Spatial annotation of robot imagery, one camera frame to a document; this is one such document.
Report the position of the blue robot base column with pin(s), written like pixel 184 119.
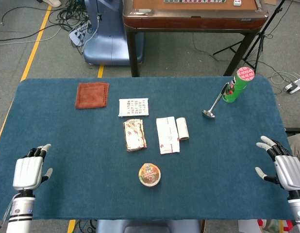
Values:
pixel 104 48

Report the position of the white box with small pictures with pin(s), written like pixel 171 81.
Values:
pixel 133 107

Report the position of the white foot pedal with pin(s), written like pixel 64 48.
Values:
pixel 294 86

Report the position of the white paper roll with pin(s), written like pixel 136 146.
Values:
pixel 182 128

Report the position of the white wet wipes pack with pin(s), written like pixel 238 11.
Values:
pixel 167 136

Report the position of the cream red snack packet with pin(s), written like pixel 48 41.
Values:
pixel 134 136

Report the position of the green chips can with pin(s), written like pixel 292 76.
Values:
pixel 237 87

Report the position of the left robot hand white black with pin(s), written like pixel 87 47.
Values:
pixel 27 172

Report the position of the blue felt table cover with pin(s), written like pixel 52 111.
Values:
pixel 67 145

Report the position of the black tripod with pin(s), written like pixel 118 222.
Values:
pixel 259 38

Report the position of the row of face-up mahjong tiles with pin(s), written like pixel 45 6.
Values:
pixel 193 1

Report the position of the metal ladle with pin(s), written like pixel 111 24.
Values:
pixel 208 113

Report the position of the brown mahjong table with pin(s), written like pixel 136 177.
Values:
pixel 188 23

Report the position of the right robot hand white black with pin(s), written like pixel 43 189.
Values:
pixel 290 172

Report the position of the grey blue robot torso base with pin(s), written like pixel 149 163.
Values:
pixel 147 227

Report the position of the orange folded towel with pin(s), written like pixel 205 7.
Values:
pixel 91 95

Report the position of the white power strip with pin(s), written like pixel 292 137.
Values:
pixel 79 34

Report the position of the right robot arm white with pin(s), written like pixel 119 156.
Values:
pixel 298 213

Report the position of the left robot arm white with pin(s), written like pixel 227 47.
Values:
pixel 20 211

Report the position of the single white mahjong tile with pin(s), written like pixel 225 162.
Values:
pixel 237 2

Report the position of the yellow jelly cup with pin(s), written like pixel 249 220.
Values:
pixel 150 174

